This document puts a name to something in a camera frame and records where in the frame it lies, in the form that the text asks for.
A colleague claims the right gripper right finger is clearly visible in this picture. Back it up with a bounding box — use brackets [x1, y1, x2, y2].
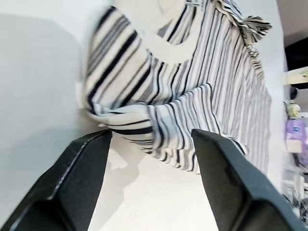
[191, 128, 301, 231]

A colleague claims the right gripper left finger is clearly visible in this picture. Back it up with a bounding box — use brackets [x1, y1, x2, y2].
[0, 130, 113, 231]

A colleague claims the purple tissue box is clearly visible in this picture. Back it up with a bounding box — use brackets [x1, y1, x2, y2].
[284, 119, 308, 154]

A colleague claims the striped T-shirt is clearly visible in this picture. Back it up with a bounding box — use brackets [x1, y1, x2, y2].
[83, 0, 273, 175]

